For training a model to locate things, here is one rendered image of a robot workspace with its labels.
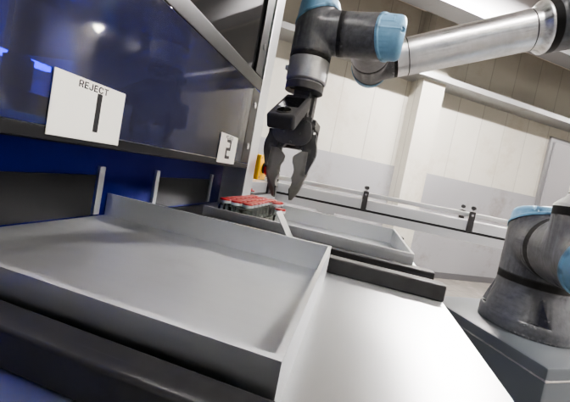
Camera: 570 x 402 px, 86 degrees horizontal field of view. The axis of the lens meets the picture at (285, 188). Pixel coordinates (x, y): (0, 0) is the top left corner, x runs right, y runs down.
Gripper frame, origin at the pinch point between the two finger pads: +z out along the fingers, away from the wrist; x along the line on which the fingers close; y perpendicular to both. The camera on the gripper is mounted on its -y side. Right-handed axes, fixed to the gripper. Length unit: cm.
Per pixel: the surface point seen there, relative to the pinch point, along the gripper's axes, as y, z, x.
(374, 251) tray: -7.1, 5.4, -17.3
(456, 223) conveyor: 96, 5, -57
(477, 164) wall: 395, -59, -154
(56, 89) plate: -32.2, -7.1, 14.2
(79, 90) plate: -30.0, -7.7, 14.3
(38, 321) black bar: -42.1, 6.0, 0.6
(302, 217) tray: 18.5, 6.5, -1.6
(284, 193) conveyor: 95, 8, 22
